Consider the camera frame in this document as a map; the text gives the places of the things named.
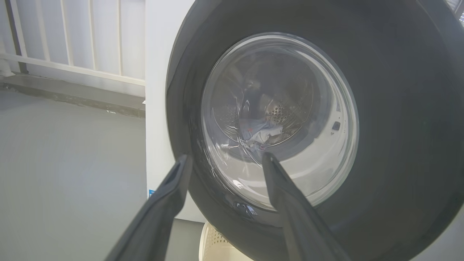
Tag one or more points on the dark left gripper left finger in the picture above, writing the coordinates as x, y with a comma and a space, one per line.
159, 217

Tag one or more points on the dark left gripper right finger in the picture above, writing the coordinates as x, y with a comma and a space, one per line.
297, 221

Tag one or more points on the blue denim clothes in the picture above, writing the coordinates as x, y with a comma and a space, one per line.
262, 135

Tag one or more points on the black round glass washer door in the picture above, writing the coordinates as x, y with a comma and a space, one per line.
398, 108

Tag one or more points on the white front-load washing machine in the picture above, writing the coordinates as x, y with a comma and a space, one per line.
157, 108

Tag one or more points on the stainless steel washing machine drum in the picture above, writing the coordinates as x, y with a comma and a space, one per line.
279, 111

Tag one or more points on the blue energy label sticker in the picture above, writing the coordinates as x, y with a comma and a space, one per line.
151, 193

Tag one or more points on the cream perforated laundry basket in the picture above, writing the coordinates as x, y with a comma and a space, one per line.
212, 246

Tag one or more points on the white railing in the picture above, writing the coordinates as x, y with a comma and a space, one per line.
72, 67

